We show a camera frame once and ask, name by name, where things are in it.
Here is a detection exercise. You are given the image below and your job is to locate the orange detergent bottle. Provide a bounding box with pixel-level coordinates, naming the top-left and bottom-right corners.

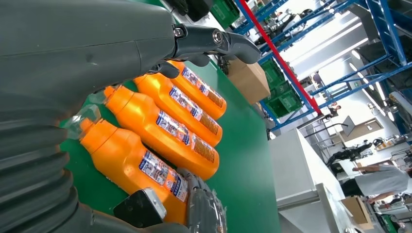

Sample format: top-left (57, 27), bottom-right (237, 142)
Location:
top-left (88, 84), bottom-right (221, 182)
top-left (167, 59), bottom-right (227, 120)
top-left (133, 73), bottom-right (223, 148)
top-left (63, 104), bottom-right (190, 226)

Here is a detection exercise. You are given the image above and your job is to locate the white table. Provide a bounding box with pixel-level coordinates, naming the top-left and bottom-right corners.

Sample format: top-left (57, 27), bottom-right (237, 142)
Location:
top-left (269, 128), bottom-right (355, 233)

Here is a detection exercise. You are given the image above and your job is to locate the black handheld controller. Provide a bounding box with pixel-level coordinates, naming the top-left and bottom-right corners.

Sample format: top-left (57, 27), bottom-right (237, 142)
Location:
top-left (171, 0), bottom-right (190, 16)

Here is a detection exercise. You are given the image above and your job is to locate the green plastic crate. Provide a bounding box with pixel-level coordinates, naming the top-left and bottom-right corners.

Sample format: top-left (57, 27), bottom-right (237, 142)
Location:
top-left (260, 59), bottom-right (287, 86)
top-left (209, 0), bottom-right (240, 30)
top-left (265, 82), bottom-right (303, 119)

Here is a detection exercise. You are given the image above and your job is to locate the cardboard box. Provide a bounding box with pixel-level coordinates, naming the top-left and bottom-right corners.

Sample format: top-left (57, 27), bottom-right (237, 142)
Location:
top-left (341, 196), bottom-right (376, 231)
top-left (226, 58), bottom-right (271, 105)

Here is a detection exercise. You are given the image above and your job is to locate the person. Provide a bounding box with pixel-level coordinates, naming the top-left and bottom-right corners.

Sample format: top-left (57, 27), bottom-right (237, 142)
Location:
top-left (341, 164), bottom-right (412, 205)
top-left (328, 102), bottom-right (343, 118)

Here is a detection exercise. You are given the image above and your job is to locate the red metal pole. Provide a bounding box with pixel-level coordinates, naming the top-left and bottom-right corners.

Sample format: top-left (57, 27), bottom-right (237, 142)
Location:
top-left (237, 0), bottom-right (323, 116)

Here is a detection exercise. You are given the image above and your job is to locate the blue metal shelving rack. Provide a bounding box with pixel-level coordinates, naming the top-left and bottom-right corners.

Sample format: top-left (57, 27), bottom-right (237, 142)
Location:
top-left (233, 0), bottom-right (412, 131)

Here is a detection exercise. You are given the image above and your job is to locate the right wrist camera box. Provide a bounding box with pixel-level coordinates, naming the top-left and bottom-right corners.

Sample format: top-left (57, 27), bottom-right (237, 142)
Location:
top-left (112, 188), bottom-right (167, 229)

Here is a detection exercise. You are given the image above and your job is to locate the black cable bundle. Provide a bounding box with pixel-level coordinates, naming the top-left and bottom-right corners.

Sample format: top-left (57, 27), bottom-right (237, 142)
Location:
top-left (218, 55), bottom-right (231, 75)

